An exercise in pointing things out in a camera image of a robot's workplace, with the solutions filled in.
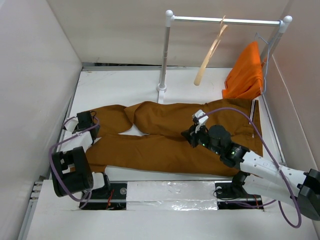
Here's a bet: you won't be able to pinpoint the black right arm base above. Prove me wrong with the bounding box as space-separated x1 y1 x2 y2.
213 182 263 210

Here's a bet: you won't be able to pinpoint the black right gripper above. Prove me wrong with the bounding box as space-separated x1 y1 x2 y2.
181 122 222 156

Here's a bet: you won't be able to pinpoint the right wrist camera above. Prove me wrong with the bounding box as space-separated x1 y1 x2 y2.
192 109 209 131

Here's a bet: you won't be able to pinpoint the beige plastic hanger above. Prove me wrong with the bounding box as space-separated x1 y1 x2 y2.
193 15 228 86

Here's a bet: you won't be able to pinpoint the white clothes rack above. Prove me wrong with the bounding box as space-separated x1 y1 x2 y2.
157 10 293 104

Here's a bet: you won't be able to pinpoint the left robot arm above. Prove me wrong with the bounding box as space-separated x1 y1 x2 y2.
49 110 112 199

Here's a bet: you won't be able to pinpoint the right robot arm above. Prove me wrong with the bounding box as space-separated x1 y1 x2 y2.
181 125 320 221

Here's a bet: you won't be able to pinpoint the brown trousers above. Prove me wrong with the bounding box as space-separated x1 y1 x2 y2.
85 99 263 177

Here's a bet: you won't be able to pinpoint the orange garment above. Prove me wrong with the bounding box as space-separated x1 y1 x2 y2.
222 41 264 100

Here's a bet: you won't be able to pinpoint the white foil tape strip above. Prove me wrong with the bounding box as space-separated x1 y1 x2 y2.
126 180 218 212

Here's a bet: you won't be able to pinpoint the thin blue wire hanger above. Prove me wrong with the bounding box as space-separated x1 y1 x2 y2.
254 32 271 96

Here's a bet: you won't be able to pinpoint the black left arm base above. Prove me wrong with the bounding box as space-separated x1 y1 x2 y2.
79 182 128 211

